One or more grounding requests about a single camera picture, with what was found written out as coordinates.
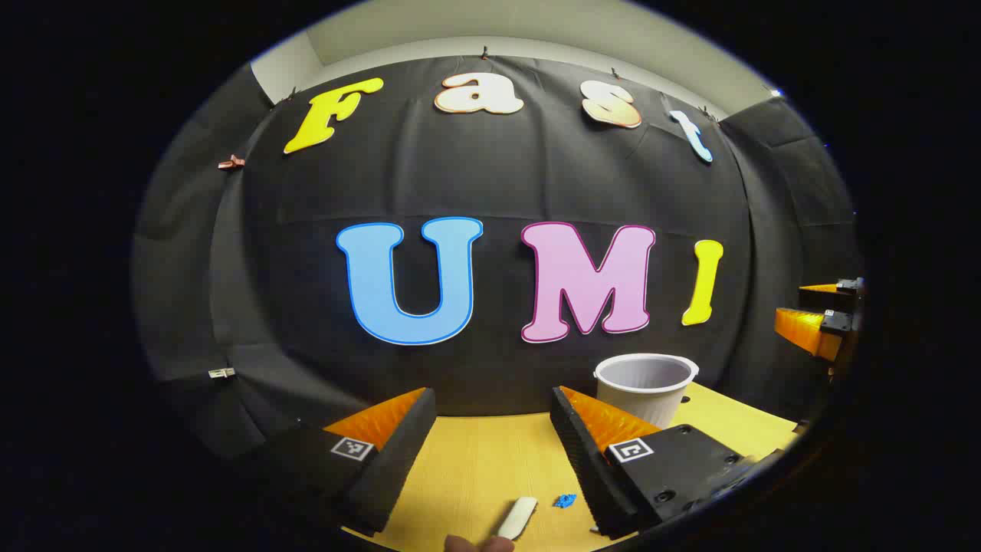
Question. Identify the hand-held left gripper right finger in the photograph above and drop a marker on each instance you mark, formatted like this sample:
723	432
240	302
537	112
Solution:
582	460

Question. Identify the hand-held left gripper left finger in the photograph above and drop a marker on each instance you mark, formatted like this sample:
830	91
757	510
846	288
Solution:
398	452

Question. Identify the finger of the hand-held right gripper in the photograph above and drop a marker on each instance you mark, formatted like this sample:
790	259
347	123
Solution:
843	297
797	326

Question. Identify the blue paper scrap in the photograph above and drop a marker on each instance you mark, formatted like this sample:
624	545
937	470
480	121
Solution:
565	501

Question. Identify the white ribbed garbage bin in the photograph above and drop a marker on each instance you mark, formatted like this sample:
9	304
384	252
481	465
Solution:
644	402

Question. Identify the small grey broom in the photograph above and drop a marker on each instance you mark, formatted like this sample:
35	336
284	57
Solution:
517	517

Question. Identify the wooden desktop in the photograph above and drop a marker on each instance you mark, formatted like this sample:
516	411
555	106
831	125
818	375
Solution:
475	468

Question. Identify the white metal clip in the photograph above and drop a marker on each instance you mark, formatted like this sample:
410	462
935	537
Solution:
221	372

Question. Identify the red clip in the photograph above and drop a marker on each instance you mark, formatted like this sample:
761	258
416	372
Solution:
230	162

